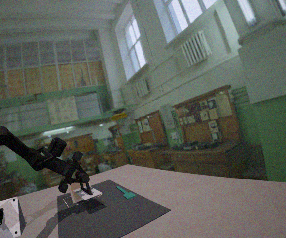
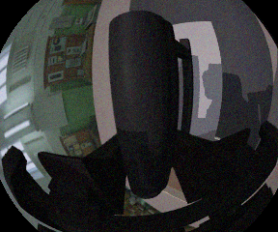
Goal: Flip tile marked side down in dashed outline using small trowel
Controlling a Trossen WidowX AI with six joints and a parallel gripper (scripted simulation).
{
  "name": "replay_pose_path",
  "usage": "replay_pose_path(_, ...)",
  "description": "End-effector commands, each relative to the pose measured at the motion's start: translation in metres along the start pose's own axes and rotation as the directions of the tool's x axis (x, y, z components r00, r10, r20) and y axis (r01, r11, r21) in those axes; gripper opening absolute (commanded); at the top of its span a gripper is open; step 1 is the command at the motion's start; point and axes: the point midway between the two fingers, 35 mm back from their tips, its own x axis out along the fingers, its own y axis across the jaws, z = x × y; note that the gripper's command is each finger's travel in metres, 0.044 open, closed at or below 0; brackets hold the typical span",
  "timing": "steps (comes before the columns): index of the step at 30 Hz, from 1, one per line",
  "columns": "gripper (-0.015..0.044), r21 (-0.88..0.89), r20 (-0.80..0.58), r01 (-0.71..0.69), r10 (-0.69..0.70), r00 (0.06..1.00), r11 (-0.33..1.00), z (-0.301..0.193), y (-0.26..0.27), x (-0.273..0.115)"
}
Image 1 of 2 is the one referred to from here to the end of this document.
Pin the dark grey mat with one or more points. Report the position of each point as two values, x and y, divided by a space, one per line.
109 215

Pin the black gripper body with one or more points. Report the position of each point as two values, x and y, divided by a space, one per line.
63 185

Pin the beige square tile with dark centre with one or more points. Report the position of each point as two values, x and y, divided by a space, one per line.
75 197

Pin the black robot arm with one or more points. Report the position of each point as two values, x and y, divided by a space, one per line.
34 156

